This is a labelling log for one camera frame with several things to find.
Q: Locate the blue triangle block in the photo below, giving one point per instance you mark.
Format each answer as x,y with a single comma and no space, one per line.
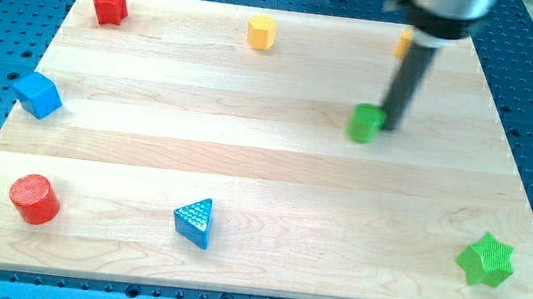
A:
194,222

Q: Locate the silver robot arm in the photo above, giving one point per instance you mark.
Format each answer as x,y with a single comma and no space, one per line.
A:
445,19

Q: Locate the green cylinder block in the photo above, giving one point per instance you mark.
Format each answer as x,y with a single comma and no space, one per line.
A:
365,123

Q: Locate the light wooden board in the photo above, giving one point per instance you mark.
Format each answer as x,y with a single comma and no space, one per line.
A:
173,107

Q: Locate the yellow hexagon block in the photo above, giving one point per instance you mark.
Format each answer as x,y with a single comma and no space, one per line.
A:
261,32

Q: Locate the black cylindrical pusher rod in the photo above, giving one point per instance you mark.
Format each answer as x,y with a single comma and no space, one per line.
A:
407,80

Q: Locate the yellow block behind rod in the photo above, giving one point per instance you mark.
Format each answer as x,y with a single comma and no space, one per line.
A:
403,45

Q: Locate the red star block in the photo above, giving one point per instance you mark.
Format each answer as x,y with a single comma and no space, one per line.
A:
110,11

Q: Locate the blue cube block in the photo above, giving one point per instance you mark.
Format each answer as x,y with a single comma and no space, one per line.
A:
38,95

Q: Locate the red cylinder block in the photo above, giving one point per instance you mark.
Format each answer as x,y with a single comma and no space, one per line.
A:
34,199

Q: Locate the green star block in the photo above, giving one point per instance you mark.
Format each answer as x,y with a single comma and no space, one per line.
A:
486,261

